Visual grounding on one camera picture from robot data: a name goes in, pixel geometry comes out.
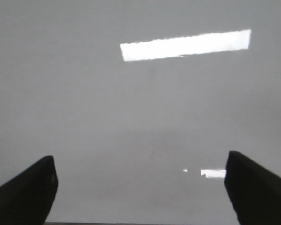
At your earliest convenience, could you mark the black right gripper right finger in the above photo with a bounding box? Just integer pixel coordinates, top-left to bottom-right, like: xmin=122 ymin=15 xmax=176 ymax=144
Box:
xmin=224 ymin=151 xmax=281 ymax=225

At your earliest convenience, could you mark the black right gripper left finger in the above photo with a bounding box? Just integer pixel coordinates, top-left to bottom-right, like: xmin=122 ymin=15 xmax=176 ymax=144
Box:
xmin=0 ymin=156 xmax=58 ymax=225

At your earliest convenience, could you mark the large white whiteboard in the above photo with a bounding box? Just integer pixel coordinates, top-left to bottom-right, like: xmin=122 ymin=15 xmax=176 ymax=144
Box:
xmin=0 ymin=0 xmax=281 ymax=225

